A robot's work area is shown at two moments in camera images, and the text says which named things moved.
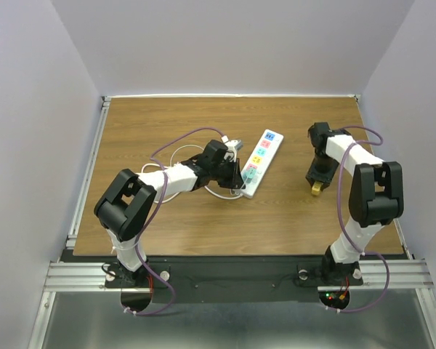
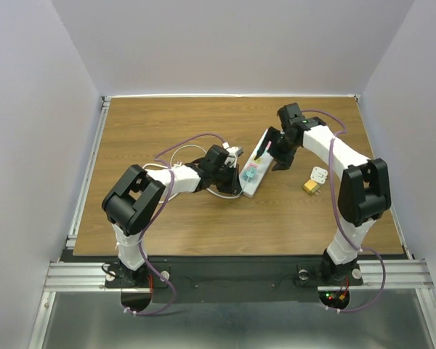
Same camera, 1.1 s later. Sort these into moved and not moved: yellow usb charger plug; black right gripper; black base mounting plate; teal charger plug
Moved: yellow usb charger plug; black right gripper
Not moved: black base mounting plate; teal charger plug
